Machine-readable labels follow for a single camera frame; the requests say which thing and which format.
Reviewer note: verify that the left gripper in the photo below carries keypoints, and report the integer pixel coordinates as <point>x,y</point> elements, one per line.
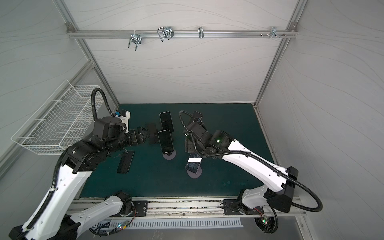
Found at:
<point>141,137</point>

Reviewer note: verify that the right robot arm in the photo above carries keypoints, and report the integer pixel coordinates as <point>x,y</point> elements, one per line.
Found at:
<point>276,193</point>

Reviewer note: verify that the black folding phone stand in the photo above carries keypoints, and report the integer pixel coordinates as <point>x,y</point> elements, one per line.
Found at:
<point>152,133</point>

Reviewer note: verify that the teal edged phone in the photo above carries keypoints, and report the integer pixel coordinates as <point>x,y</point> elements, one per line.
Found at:
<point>125,162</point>

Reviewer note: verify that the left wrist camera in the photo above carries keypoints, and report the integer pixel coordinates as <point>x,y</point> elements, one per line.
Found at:
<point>124,116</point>

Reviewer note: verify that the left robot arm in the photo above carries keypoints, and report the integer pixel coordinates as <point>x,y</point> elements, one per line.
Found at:
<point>75,165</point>

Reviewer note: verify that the purple round stand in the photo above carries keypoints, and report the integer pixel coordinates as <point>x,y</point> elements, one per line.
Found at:
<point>171,155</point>
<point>195,175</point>

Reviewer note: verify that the white wire basket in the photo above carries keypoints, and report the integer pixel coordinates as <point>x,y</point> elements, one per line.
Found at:
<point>61,121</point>

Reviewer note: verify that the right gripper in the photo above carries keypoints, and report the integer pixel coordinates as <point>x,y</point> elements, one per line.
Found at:
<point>190,138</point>

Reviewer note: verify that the black back-left phone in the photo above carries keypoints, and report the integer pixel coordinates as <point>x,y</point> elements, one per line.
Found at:
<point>166,121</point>

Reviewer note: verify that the aluminium cross rail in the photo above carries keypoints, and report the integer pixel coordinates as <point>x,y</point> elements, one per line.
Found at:
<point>185,34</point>

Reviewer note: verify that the purple phone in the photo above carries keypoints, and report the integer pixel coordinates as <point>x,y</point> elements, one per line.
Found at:
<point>193,162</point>
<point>197,117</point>

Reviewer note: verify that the white edged phone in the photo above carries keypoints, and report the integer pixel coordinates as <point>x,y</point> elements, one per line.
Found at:
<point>165,140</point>

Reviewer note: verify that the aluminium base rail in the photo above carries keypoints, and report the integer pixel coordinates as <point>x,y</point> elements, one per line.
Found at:
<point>179,207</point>

